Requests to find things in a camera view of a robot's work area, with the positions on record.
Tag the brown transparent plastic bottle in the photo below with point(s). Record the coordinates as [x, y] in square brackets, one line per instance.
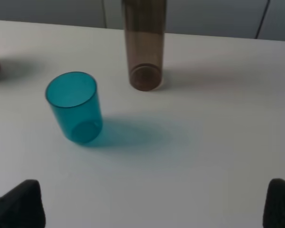
[144, 28]

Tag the teal transparent plastic cup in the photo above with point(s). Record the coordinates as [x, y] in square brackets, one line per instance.
[73, 98]

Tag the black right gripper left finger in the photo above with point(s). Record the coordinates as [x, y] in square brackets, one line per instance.
[22, 207]

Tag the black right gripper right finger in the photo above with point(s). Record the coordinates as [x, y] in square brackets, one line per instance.
[274, 210]

